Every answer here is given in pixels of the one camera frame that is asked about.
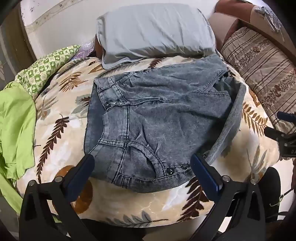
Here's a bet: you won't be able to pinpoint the blue denim pants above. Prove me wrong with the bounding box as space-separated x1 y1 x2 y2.
84 54 247 193

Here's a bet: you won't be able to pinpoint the grey cloth scrap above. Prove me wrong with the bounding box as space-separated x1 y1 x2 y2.
254 6 285 35

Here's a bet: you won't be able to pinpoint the brown pillow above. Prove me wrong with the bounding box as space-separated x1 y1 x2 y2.
94 35 105 58

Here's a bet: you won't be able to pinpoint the bright green cloth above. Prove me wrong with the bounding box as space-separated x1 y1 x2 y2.
0 81 37 214

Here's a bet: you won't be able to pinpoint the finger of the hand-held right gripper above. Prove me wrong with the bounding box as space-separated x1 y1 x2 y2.
277 111 296 124
264 127 296 142

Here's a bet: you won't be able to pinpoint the grey pillow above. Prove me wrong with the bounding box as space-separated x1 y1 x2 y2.
96 4 216 70

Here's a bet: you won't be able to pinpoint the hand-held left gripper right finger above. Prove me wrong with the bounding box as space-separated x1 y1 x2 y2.
190 153 270 241

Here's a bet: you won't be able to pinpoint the green checkered cloth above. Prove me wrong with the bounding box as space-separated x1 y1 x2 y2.
14 45 81 101

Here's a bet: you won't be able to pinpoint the brown padded headboard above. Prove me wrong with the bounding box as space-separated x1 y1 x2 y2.
208 0 285 47

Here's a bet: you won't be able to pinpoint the purple plastic bag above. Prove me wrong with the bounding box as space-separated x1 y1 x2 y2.
74 42 95 58

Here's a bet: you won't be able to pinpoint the leaf print fleece blanket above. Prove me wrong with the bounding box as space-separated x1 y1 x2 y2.
14 54 285 230

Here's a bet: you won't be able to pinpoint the striped beige quilt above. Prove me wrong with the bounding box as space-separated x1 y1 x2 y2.
220 27 296 135

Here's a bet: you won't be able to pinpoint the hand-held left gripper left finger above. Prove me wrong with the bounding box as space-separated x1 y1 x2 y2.
19 153 100 241

